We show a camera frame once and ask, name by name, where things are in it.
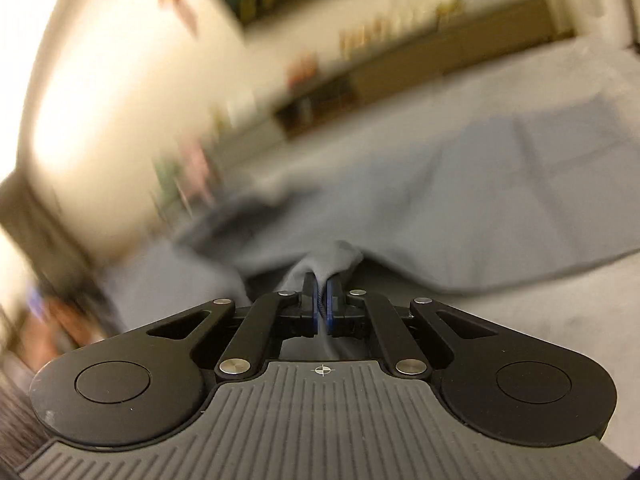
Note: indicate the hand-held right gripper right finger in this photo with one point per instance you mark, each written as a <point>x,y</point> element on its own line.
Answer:
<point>330,305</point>

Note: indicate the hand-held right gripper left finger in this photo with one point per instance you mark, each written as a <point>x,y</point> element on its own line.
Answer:
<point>313,305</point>

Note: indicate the grey pants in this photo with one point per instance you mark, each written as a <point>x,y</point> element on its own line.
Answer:
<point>425,200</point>

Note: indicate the pink plastic chair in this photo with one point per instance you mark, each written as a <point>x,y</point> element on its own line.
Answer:
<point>202,165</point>

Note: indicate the green plastic chair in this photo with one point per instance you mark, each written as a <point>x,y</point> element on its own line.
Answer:
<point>167,182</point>

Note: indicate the red gold table ornament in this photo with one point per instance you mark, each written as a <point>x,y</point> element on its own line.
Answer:
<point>302,70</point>

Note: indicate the long low tv cabinet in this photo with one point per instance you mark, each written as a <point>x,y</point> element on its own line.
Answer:
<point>425,60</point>

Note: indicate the person's grey knitted clothing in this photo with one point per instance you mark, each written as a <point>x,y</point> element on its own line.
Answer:
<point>15,385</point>

